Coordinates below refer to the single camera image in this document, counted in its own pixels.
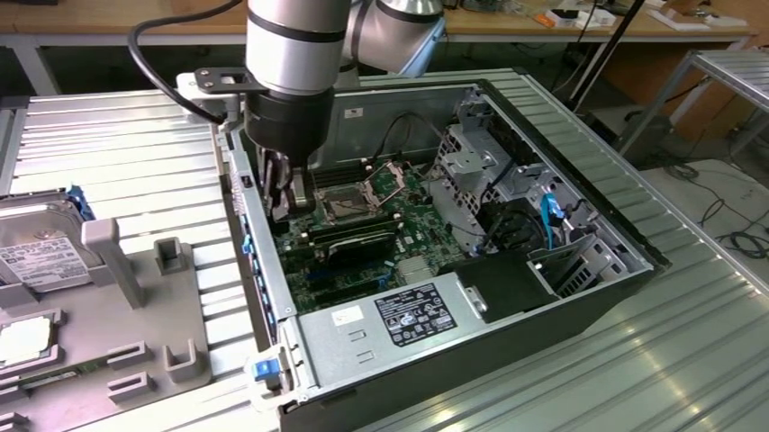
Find grey parts rack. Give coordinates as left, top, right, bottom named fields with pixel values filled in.
left=0, top=219, right=215, bottom=432

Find hard disk with blue caddy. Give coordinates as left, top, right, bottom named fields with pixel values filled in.
left=0, top=183, right=102, bottom=296

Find long black expansion slot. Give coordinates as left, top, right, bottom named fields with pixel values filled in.
left=315, top=278, right=386, bottom=303

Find silver vented disk bay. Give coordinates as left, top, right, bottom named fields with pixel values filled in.
left=525, top=224, right=639, bottom=301

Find metal frame slat table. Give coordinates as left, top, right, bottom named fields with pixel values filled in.
left=619, top=48, right=769, bottom=158

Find silver disk bay cage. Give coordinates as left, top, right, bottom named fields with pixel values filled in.
left=429, top=123, right=542, bottom=253

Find green motherboard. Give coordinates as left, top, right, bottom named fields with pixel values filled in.
left=258, top=157, right=476, bottom=316

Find black camera cable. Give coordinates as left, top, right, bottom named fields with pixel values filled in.
left=129, top=0, right=246, bottom=125

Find black pole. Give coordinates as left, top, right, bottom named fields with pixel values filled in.
left=568, top=0, right=648, bottom=109

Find black plastic shroud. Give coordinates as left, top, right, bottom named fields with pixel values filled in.
left=438, top=249, right=560, bottom=323

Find black looped wire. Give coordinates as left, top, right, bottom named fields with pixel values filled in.
left=381, top=112, right=450, bottom=166

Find black floor case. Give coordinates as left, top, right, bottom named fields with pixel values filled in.
left=585, top=107, right=676, bottom=157

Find silver socket cover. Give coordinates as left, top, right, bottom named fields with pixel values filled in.
left=364, top=160, right=416, bottom=199

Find black floor cables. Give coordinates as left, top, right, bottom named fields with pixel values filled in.
left=700, top=177, right=769, bottom=261

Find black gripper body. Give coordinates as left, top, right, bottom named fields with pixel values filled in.
left=243, top=87, right=337, bottom=170

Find silver chipset heatsink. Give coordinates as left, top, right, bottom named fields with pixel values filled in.
left=396, top=256, right=438, bottom=276

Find small black box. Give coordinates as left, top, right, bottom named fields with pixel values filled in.
left=549, top=6, right=595, bottom=22

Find CPU socket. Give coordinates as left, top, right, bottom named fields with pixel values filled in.
left=317, top=184, right=386, bottom=226

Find blue case latch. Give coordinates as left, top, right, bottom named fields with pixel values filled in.
left=251, top=359, right=283, bottom=383

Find wooden desk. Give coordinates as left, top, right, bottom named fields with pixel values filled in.
left=0, top=0, right=760, bottom=96

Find black Nvidia graphics card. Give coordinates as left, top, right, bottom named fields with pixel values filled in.
left=282, top=215, right=402, bottom=274

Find blue disk wire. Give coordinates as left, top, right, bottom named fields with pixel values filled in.
left=540, top=192, right=570, bottom=251

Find silver CPU chip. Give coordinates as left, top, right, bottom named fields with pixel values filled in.
left=0, top=314, right=62, bottom=368

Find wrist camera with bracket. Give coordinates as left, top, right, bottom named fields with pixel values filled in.
left=175, top=66, right=270, bottom=125

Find black open PC case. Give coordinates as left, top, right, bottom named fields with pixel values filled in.
left=210, top=78, right=672, bottom=432

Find white flat box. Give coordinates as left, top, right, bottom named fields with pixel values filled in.
left=645, top=4, right=715, bottom=32

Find silver power supply unit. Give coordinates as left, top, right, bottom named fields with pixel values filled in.
left=297, top=272, right=492, bottom=388

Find brown cardboard box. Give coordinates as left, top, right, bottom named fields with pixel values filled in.
left=600, top=44, right=752, bottom=140

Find green RAM stick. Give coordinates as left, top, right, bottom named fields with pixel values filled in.
left=306, top=220, right=396, bottom=244
left=15, top=362, right=110, bottom=392

